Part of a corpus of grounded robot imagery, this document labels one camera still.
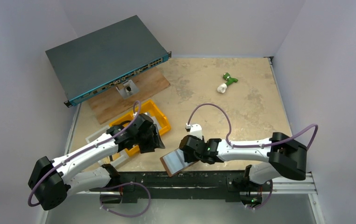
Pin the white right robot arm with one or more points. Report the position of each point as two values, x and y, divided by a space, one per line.
278 155

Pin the black metal base rail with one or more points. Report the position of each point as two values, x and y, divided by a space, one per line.
229 186

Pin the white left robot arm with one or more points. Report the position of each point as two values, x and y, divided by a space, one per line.
52 181

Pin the plywood board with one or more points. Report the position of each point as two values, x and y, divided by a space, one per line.
117 100

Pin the grey metal bracket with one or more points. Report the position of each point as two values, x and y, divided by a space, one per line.
127 89

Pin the yellow bin with black cards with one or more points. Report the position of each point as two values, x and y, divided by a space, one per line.
124 121

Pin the yellow bin with silver cards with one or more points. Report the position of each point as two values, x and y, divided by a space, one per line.
153 111

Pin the white bin with gold cards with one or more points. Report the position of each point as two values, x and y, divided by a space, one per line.
116 159

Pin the green and white plastic fitting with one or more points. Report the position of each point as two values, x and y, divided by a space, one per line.
228 81

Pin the grey network switch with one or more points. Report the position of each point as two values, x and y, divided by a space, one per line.
100 60

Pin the brown leather card holder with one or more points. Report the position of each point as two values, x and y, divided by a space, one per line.
174 162

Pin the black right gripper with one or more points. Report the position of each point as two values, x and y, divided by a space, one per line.
185 151

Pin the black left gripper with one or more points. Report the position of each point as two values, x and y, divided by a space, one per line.
153 136

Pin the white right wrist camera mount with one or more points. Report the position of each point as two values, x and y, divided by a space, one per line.
194 130

